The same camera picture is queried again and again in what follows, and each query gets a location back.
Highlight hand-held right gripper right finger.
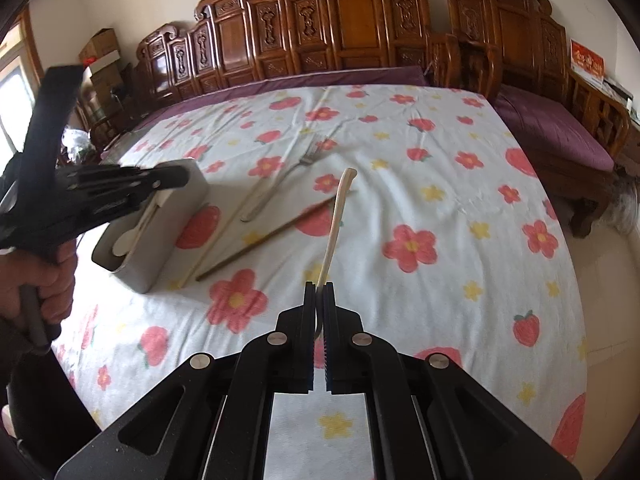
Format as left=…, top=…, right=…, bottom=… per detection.
left=323, top=281, right=583, bottom=480

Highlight metal fork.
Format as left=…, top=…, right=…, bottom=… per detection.
left=240, top=141, right=327, bottom=223

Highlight thin white plastic spoon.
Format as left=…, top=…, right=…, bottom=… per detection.
left=314, top=167, right=359, bottom=348

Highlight grey rectangular tray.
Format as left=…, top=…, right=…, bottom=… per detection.
left=91, top=156, right=211, bottom=295

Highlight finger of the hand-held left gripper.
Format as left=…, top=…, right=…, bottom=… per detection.
left=69, top=190, right=162, bottom=226
left=65, top=159, right=191, bottom=195

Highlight white serving spoon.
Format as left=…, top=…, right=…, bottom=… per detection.
left=112, top=194, right=169, bottom=262

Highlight brown wooden chopstick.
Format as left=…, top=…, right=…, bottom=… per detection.
left=196, top=190, right=358, bottom=282

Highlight purple bench cushion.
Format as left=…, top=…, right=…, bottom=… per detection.
left=492, top=84, right=615, bottom=174

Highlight long light wooden chopstick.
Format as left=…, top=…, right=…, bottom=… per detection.
left=179, top=206, right=237, bottom=288

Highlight carved wooden bench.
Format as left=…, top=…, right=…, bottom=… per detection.
left=136, top=0, right=438, bottom=108

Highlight carved wooden armchair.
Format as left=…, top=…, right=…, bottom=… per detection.
left=442, top=0, right=632, bottom=239

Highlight red box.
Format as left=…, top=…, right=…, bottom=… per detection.
left=569, top=38, right=606, bottom=87

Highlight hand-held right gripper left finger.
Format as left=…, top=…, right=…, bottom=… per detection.
left=55, top=282, right=319, bottom=480

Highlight brown cardboard box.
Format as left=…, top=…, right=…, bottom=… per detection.
left=91, top=66, right=127, bottom=107
left=78, top=27, right=122, bottom=63

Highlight grey fluffy duster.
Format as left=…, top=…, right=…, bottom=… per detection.
left=606, top=179, right=640, bottom=237

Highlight clear plastic bag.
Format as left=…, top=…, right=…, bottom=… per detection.
left=61, top=126, right=95, bottom=162

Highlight person's left hand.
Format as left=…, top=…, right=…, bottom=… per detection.
left=0, top=242, right=77, bottom=328

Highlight white floral bedsheet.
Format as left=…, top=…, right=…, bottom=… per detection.
left=50, top=83, right=589, bottom=480

